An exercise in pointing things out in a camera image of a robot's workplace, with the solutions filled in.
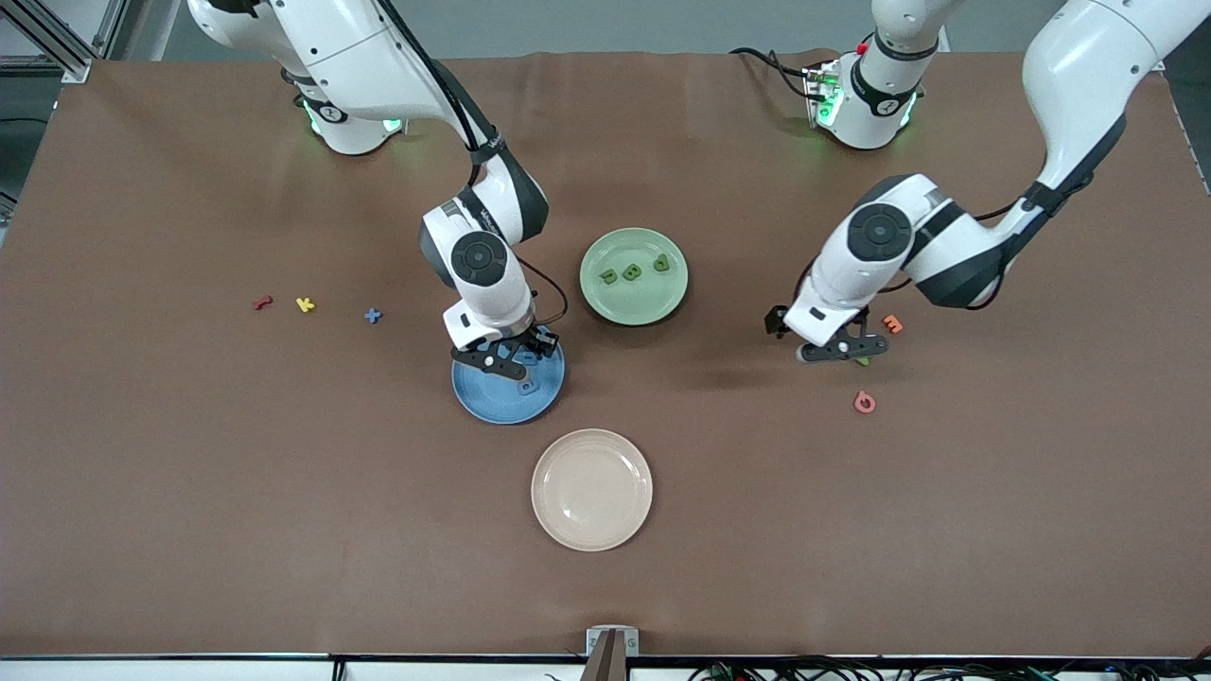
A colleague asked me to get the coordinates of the blue plate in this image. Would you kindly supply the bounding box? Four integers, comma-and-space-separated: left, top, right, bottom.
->
451, 336, 567, 426

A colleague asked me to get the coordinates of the light green plate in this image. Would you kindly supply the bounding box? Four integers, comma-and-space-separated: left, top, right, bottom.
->
579, 227, 689, 327

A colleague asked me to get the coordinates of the cream plate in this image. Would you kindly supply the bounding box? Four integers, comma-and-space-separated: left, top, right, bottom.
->
531, 428, 654, 552

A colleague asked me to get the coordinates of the silver left base panel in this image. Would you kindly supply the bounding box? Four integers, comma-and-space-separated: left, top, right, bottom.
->
804, 64, 841, 129

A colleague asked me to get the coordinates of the brown table mat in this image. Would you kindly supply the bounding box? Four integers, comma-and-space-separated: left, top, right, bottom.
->
0, 49, 1211, 659

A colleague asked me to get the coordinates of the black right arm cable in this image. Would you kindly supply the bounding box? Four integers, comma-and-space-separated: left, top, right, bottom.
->
517, 255, 570, 329

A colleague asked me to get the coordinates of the black base cable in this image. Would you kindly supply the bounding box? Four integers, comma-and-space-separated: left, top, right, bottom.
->
730, 45, 807, 100

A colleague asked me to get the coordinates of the silver clamp bracket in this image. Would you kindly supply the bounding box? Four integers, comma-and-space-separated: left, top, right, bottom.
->
586, 626, 641, 657

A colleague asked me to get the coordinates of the brown camera post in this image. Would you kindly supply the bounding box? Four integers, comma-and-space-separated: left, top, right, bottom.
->
580, 630, 629, 681

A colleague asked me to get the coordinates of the black cable bundle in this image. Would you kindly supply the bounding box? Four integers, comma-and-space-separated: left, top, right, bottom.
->
689, 656, 1211, 681

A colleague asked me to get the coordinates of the white table edge rail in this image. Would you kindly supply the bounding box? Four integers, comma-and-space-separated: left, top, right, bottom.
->
0, 659, 1211, 681

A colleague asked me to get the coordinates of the aluminium extrusion frame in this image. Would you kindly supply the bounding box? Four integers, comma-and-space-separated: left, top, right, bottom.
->
0, 0, 143, 84

